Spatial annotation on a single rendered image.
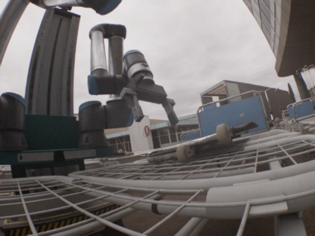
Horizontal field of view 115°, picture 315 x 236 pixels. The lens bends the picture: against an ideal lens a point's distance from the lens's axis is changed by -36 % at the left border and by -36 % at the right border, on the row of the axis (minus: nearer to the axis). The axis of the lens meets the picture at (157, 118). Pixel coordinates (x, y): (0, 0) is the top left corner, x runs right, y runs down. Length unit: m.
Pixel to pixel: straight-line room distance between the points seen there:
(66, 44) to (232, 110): 1.61
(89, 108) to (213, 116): 1.23
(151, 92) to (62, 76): 0.81
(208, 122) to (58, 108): 1.40
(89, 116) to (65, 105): 0.23
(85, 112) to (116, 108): 0.18
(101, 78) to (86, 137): 0.36
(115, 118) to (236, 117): 1.17
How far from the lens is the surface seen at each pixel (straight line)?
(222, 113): 1.67
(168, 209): 0.27
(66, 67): 1.19
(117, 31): 1.14
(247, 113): 1.63
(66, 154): 0.80
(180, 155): 0.53
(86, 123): 0.90
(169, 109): 0.52
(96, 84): 0.66
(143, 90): 0.49
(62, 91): 1.12
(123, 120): 0.93
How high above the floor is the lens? 0.56
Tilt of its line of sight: 11 degrees up
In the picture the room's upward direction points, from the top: 9 degrees counter-clockwise
